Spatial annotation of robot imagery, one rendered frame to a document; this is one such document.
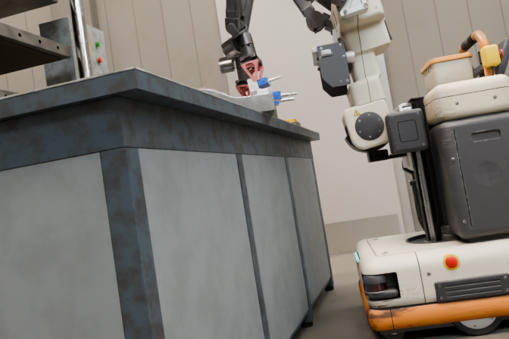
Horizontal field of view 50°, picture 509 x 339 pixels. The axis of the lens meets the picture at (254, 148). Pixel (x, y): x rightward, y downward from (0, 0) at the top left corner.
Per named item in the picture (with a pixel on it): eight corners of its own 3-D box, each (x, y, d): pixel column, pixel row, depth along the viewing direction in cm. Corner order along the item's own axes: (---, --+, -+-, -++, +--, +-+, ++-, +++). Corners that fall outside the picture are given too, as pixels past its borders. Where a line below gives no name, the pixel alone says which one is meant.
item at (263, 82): (285, 84, 208) (282, 72, 209) (282, 80, 203) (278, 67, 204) (254, 95, 211) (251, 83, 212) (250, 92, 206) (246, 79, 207)
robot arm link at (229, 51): (231, 22, 206) (240, 16, 213) (209, 35, 212) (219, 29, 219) (248, 49, 209) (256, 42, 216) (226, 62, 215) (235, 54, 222)
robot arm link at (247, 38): (244, 29, 210) (253, 32, 214) (231, 36, 214) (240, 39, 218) (248, 45, 208) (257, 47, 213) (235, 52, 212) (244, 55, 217)
